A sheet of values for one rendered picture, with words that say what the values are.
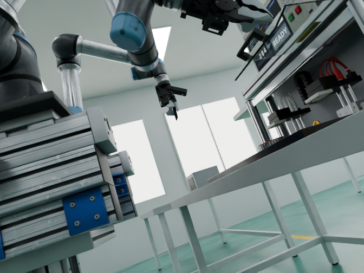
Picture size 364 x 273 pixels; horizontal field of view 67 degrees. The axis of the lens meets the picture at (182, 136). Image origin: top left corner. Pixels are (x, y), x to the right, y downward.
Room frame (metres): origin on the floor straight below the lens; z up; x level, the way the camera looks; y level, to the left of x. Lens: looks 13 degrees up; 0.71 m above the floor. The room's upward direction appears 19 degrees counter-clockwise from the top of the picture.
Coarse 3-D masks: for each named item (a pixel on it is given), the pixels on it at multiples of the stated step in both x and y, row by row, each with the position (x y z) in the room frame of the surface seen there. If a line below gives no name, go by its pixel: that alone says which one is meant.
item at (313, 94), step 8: (320, 80) 0.76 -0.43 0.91; (328, 80) 0.77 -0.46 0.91; (336, 80) 0.78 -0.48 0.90; (344, 80) 0.78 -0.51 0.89; (352, 80) 0.79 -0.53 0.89; (360, 80) 0.80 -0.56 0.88; (312, 88) 0.80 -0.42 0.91; (320, 88) 0.77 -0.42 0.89; (328, 88) 0.76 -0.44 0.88; (336, 88) 0.79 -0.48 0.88; (344, 88) 0.81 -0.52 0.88; (352, 88) 0.79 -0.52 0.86; (312, 96) 0.78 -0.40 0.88; (320, 96) 0.78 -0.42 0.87; (352, 96) 0.80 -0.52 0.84; (344, 104) 0.83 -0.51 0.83
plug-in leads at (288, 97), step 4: (284, 96) 1.05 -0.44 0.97; (288, 96) 1.07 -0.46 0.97; (280, 100) 1.07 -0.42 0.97; (284, 100) 1.04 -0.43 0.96; (288, 100) 1.03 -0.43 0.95; (292, 100) 1.04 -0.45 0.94; (284, 104) 1.04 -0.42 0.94; (288, 104) 1.03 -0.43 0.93; (292, 108) 1.02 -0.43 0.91; (296, 108) 1.03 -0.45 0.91; (300, 108) 1.07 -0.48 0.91
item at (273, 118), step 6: (288, 108) 1.01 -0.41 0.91; (306, 108) 1.03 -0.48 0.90; (270, 114) 1.03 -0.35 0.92; (276, 114) 0.99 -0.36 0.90; (282, 114) 1.00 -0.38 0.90; (288, 114) 1.00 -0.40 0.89; (294, 114) 1.01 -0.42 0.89; (300, 114) 1.02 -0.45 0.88; (270, 120) 1.04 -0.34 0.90; (276, 120) 1.01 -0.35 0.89; (282, 120) 1.00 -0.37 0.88; (288, 120) 1.07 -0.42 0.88; (294, 120) 1.07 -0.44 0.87; (270, 126) 1.02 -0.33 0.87; (276, 126) 1.05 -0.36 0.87; (300, 126) 1.05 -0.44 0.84; (306, 126) 1.03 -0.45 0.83
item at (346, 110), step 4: (360, 100) 0.78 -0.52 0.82; (352, 104) 0.79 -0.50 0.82; (356, 104) 0.78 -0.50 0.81; (344, 108) 0.81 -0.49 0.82; (348, 108) 0.80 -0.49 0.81; (356, 108) 0.78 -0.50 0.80; (360, 108) 0.78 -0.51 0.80; (336, 112) 0.85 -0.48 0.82; (340, 112) 0.83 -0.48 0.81; (344, 112) 0.82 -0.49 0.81; (348, 112) 0.81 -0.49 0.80; (352, 112) 0.80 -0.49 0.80; (340, 116) 0.84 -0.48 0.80
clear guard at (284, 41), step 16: (320, 0) 0.61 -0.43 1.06; (336, 0) 0.63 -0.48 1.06; (288, 16) 0.62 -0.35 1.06; (304, 16) 0.65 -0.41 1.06; (320, 16) 0.68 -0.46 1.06; (336, 16) 0.71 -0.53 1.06; (272, 32) 0.57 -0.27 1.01; (288, 32) 0.71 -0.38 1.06; (304, 32) 0.74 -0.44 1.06; (320, 32) 0.78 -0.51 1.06; (256, 48) 0.67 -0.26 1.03; (272, 48) 0.77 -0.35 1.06; (288, 48) 0.81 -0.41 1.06; (304, 48) 0.86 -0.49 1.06
